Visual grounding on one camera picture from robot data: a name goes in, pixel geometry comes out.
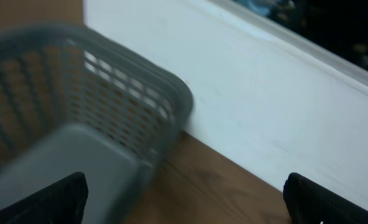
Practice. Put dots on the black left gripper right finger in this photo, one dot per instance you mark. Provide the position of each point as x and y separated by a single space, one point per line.
309 203

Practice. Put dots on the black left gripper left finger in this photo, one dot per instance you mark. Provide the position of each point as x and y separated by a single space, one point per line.
62 202

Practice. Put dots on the grey plastic mesh basket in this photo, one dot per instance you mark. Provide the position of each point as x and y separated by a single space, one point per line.
71 101

